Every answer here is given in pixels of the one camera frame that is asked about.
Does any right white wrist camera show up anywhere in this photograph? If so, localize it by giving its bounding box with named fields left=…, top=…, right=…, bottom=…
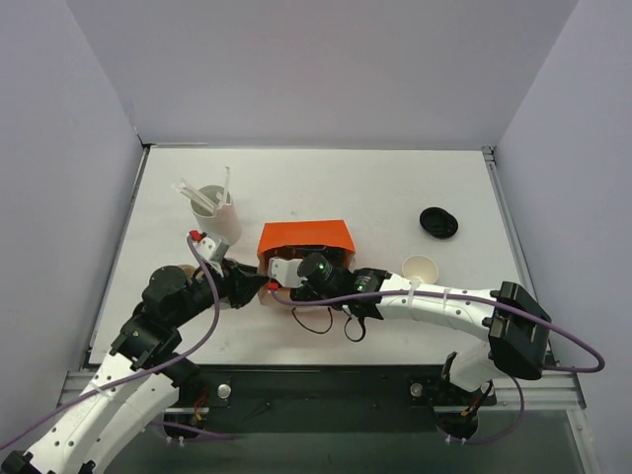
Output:
left=268, top=257, right=306, bottom=288

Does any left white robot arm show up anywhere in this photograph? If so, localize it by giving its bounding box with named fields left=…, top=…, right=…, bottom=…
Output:
left=1, top=260, right=269, bottom=473

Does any orange paper bag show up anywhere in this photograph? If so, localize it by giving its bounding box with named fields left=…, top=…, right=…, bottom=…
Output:
left=257, top=219, right=356, bottom=297

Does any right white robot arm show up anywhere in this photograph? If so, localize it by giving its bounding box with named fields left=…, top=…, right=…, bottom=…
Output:
left=290, top=254, right=551, bottom=403

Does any purple cable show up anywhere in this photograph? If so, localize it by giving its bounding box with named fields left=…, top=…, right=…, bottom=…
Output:
left=269, top=288, right=604, bottom=445
left=0, top=234, right=238, bottom=450

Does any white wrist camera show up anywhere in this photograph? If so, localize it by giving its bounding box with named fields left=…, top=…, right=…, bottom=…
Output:
left=268, top=257, right=306, bottom=288
left=189, top=230, right=230, bottom=274

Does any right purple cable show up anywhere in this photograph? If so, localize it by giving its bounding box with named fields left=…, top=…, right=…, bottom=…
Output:
left=269, top=288, right=604, bottom=445

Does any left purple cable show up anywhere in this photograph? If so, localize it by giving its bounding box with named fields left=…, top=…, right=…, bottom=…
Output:
left=0, top=234, right=238, bottom=450

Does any white cylindrical straw holder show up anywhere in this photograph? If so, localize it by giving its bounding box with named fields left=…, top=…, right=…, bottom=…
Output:
left=191, top=185, right=242, bottom=245

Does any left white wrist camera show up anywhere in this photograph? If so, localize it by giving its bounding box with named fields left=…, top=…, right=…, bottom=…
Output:
left=189, top=230, right=230, bottom=274

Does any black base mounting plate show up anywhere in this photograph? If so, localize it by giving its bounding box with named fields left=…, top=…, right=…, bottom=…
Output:
left=158, top=364, right=496, bottom=437

